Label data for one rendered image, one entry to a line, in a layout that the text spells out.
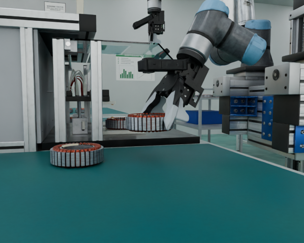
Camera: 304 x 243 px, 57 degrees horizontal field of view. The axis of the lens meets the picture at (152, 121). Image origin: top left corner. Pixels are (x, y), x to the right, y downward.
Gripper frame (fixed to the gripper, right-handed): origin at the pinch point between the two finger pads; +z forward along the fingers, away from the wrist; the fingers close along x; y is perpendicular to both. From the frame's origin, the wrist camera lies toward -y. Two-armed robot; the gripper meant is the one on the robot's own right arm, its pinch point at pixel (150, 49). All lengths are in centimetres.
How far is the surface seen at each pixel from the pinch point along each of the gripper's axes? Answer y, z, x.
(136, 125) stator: -15, 32, -91
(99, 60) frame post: -23, 16, -70
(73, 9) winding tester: -32, -1, -59
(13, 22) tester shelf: -44, 7, -74
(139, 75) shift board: 38, -27, 496
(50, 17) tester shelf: -35, 5, -73
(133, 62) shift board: 25, -55, 494
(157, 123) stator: -10, 32, -92
